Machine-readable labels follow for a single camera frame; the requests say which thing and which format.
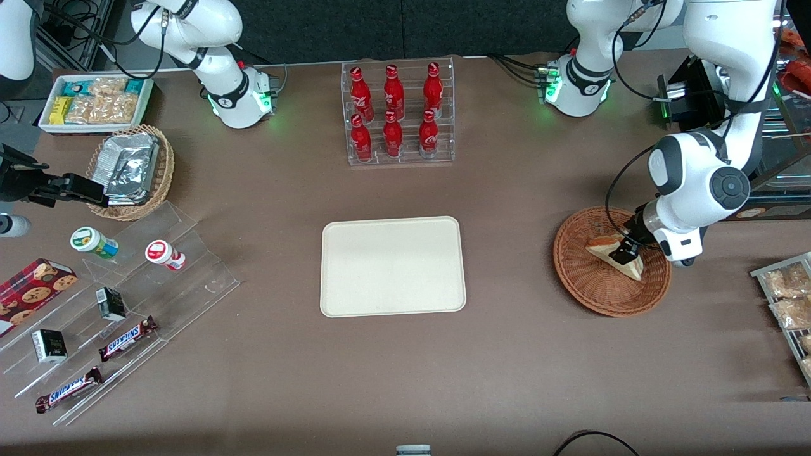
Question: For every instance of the clear acrylic stepped stand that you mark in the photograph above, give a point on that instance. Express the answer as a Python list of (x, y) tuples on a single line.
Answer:
[(190, 278)]

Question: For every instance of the steel warmer pan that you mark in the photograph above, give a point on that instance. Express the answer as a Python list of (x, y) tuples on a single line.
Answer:
[(792, 155)]

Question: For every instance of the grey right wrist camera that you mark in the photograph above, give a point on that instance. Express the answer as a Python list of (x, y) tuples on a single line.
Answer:
[(12, 226)]

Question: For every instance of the small black carton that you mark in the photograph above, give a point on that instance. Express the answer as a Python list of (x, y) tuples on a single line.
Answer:
[(111, 304), (49, 346)]

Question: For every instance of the red plaid cookie box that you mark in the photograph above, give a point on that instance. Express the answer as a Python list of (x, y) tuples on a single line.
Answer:
[(31, 294)]

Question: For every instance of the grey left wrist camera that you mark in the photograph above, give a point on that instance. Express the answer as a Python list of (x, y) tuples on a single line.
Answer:
[(683, 261)]

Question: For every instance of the tan wicker basket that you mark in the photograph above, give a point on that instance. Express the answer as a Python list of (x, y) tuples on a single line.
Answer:
[(161, 183)]

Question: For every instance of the metal tray with pastries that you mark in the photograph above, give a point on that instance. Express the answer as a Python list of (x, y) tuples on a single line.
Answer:
[(758, 272)]

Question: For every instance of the black glass food warmer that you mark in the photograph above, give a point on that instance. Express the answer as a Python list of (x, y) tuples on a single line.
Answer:
[(785, 190)]

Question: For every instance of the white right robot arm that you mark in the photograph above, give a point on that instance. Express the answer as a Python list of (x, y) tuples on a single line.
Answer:
[(222, 95)]

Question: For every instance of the brown round wicker basket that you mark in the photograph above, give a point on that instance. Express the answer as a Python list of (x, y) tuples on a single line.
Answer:
[(589, 291)]

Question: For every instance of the red cola bottle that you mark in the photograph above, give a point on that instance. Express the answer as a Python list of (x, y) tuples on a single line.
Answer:
[(361, 95), (393, 138), (429, 136), (394, 95), (361, 142), (433, 92)]

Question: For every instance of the grey table edge object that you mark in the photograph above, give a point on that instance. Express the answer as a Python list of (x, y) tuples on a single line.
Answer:
[(413, 451)]

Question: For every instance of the clear acrylic bottle rack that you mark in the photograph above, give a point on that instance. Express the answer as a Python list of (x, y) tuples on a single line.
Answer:
[(408, 158)]

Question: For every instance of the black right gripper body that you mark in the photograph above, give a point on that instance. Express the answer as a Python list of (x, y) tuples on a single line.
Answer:
[(19, 182)]

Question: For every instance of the brown Snickers bar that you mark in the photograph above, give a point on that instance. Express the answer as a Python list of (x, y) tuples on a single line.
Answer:
[(68, 390), (127, 339)]

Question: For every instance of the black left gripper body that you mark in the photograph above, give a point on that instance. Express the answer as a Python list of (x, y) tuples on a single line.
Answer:
[(633, 238)]

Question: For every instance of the white snack bin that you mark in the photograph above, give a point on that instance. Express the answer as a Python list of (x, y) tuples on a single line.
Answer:
[(147, 95)]

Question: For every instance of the yellow snack bar pack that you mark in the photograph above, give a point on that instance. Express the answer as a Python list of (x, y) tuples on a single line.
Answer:
[(61, 109)]

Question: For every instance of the teal snack pack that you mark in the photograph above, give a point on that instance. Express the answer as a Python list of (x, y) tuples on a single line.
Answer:
[(76, 87), (134, 85)]

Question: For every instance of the silver foil packet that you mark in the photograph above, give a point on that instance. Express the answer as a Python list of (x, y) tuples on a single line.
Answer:
[(130, 168)]

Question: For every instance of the cream plastic tray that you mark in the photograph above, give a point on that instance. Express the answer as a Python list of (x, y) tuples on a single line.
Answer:
[(393, 266)]

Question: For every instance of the red lid white cup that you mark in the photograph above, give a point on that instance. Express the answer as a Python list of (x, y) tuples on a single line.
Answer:
[(161, 253)]

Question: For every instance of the triangle sandwich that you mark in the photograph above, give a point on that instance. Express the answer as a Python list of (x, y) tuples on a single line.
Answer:
[(633, 269)]

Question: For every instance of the clear nut snack pack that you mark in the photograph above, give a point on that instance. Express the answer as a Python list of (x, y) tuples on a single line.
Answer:
[(108, 86), (82, 111), (119, 109)]

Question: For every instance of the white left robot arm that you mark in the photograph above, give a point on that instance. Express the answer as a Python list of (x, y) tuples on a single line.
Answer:
[(728, 25)]

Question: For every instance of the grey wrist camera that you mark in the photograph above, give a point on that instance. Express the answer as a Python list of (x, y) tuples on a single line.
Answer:
[(12, 226), (683, 261)]

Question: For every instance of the green lid white cup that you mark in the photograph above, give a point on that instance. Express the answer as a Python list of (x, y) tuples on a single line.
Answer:
[(92, 242)]

